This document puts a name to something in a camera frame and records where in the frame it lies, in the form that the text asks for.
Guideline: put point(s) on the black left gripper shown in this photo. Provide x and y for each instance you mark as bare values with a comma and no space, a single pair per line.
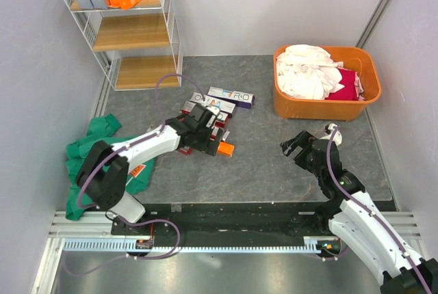
208,145

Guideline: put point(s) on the purple silver R&O box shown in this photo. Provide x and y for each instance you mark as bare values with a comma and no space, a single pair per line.
240,99

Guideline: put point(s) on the red barcode toothpaste box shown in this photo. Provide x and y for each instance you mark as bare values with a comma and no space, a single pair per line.
193,129

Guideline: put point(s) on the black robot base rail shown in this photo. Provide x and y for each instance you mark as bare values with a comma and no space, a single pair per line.
235,224

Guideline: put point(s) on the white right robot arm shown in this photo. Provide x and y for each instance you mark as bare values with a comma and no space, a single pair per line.
351,215

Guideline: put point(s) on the white wire wooden shelf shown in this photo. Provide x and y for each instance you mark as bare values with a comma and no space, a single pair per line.
134,47

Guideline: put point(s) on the white cloth in basin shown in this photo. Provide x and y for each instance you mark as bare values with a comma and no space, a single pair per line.
307,72

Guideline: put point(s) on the orange plastic basin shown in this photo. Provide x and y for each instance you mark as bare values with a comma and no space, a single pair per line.
354,59

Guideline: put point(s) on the orange box with label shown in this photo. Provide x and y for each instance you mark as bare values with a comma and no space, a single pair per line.
226,149

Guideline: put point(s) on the red silver R&O box front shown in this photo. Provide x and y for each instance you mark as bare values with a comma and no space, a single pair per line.
186,150

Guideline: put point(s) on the aluminium cable duct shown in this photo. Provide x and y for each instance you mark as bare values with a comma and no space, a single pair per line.
310,246

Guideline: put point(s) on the red silver r&o box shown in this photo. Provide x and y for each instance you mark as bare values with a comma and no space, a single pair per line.
221,120
186,150

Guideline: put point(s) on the red cloth in basin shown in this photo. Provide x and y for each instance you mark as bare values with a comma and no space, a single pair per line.
352,89

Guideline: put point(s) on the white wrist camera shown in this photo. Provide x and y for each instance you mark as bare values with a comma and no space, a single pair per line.
333,133
212,114

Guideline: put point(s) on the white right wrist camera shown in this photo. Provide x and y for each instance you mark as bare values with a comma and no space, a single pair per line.
333,133

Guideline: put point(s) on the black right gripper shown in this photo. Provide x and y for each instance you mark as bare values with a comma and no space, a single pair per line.
304,141

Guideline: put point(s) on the purple silver toothpaste box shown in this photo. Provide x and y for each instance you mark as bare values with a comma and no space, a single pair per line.
206,100

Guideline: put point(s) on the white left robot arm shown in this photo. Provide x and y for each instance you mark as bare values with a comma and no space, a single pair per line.
103,175

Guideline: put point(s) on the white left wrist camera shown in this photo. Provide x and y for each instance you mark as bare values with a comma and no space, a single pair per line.
212,114

